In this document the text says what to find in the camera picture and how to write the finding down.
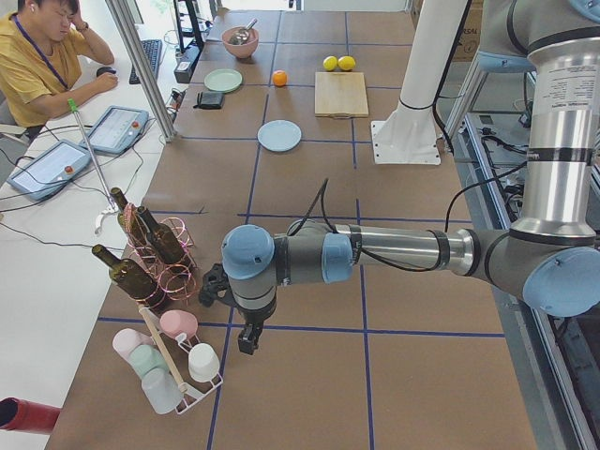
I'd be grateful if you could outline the orange mandarin fruit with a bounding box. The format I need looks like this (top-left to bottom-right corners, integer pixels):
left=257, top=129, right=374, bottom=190
left=272, top=70, right=288, bottom=87

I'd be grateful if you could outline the upper yellow lemon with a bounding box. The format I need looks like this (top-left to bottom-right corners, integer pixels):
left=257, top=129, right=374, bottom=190
left=322, top=55, right=338, bottom=72

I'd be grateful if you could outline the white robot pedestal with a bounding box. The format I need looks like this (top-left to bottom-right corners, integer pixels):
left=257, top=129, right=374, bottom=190
left=371, top=0, right=471, bottom=166

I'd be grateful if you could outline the lower yellow lemon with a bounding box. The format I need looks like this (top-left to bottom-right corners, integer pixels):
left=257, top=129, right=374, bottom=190
left=337, top=55, right=356, bottom=71

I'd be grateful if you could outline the near teach pendant tablet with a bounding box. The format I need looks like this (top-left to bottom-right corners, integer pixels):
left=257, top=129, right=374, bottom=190
left=7, top=140, right=91, bottom=201

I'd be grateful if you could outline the light green plate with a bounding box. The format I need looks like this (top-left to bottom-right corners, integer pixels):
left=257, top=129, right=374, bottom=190
left=203, top=68, right=243, bottom=93

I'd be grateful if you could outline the grey blue plastic cup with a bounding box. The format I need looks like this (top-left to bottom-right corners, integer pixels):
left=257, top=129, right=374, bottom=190
left=141, top=367, right=184, bottom=414

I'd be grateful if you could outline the red tube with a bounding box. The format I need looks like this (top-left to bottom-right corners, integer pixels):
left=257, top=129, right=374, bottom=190
left=1, top=397, right=62, bottom=435

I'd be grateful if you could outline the pink bowl with ice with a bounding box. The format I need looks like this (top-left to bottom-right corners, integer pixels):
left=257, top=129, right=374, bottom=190
left=221, top=27, right=259, bottom=59

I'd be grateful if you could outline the pale pink plastic cup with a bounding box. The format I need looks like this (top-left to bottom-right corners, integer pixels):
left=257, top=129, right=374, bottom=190
left=112, top=328, right=154, bottom=362

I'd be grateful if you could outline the green plastic cup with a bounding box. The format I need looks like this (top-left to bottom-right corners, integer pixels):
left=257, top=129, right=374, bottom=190
left=127, top=344, right=169, bottom=379

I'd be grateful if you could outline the aluminium frame post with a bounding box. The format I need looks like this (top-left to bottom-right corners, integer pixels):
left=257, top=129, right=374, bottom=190
left=106, top=0, right=176, bottom=143

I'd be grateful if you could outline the light blue plate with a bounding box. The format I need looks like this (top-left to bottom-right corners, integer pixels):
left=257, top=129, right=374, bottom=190
left=257, top=120, right=302, bottom=152

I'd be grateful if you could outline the bamboo cutting board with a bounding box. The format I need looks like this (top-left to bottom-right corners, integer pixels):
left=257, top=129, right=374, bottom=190
left=314, top=72, right=369, bottom=118

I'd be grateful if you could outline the black computer mouse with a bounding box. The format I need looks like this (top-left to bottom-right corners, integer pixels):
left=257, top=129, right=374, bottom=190
left=96, top=67, right=116, bottom=77

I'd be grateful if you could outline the black keyboard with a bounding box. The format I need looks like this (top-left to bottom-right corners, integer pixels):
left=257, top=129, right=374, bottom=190
left=128, top=38, right=164, bottom=86

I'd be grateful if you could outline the white plastic cup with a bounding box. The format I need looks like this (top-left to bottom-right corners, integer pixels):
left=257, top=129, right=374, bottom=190
left=187, top=343, right=220, bottom=383

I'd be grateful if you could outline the copper wire bottle rack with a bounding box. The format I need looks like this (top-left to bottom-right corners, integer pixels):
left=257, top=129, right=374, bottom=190
left=117, top=202, right=201, bottom=306

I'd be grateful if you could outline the far teach pendant tablet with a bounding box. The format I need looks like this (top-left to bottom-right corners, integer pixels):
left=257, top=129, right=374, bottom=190
left=86, top=105, right=149, bottom=156

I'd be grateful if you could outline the steel ice scoop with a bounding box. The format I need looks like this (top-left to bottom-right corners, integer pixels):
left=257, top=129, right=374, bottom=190
left=229, top=18, right=258, bottom=45

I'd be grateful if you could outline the seated person yellow shirt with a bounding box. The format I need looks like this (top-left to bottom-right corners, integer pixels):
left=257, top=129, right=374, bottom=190
left=1, top=0, right=118, bottom=128

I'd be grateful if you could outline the dark green wine bottle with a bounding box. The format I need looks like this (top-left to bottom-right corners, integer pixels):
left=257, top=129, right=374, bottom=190
left=92, top=245, right=164, bottom=307

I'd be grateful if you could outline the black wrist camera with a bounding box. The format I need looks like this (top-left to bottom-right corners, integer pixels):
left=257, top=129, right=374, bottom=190
left=199, top=263, right=233, bottom=308

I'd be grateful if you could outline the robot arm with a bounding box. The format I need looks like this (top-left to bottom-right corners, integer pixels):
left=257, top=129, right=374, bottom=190
left=221, top=1, right=599, bottom=354

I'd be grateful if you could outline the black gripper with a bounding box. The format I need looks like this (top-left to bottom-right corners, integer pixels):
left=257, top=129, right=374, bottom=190
left=237, top=307, right=276, bottom=355

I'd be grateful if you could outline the yellow lemon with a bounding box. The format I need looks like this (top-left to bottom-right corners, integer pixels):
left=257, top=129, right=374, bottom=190
left=322, top=55, right=338, bottom=72
left=337, top=55, right=356, bottom=71

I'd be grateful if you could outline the teach pendant tablet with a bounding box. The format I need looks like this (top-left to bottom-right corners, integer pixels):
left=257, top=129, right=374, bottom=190
left=7, top=140, right=91, bottom=201
left=86, top=105, right=149, bottom=156

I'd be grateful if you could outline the folded grey cloth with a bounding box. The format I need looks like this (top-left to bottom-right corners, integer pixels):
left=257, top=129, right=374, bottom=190
left=193, top=91, right=224, bottom=110

